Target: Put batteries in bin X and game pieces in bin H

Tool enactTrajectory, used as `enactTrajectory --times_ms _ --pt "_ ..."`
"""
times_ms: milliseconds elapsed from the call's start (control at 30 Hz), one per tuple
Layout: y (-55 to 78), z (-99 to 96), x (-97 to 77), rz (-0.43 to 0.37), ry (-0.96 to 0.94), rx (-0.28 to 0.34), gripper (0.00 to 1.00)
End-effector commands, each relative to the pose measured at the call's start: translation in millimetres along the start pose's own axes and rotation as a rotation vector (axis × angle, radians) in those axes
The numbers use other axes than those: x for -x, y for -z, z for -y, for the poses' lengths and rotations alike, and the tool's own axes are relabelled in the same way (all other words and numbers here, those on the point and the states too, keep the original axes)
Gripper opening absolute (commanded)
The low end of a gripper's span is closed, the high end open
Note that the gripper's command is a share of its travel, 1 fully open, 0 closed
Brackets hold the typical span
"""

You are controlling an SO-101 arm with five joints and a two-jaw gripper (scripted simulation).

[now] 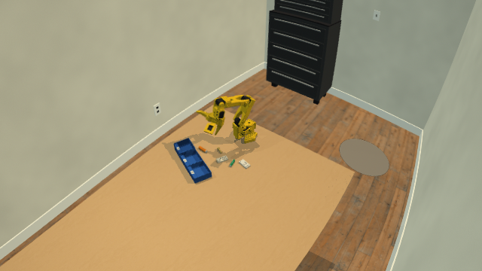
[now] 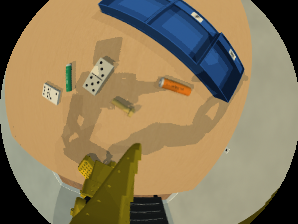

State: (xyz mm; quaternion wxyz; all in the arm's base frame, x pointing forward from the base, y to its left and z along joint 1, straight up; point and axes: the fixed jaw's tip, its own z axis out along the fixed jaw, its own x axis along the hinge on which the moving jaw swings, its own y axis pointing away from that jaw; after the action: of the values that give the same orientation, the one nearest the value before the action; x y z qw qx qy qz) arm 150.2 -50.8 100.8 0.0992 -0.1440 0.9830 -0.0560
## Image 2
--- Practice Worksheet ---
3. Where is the orange battery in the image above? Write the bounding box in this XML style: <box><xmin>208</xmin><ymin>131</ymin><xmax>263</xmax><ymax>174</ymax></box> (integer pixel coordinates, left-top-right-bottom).
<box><xmin>159</xmin><ymin>77</ymin><xmax>191</xmax><ymax>96</ymax></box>

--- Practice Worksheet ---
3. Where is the green battery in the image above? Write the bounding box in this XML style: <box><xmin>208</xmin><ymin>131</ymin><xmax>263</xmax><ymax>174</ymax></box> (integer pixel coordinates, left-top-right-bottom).
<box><xmin>66</xmin><ymin>64</ymin><xmax>72</xmax><ymax>92</ymax></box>

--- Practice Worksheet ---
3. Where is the white domino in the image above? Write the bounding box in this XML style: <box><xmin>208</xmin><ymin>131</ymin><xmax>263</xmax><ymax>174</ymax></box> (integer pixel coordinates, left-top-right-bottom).
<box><xmin>42</xmin><ymin>83</ymin><xmax>61</xmax><ymax>105</ymax></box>
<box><xmin>82</xmin><ymin>58</ymin><xmax>114</xmax><ymax>96</ymax></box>

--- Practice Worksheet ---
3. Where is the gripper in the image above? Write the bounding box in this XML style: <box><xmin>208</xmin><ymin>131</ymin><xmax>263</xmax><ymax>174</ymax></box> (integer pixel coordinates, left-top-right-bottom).
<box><xmin>69</xmin><ymin>143</ymin><xmax>279</xmax><ymax>224</ymax></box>

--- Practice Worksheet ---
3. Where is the blue bin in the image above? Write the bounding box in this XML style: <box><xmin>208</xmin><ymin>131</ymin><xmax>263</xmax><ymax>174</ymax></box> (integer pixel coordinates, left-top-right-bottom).
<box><xmin>98</xmin><ymin>0</ymin><xmax>245</xmax><ymax>102</ymax></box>

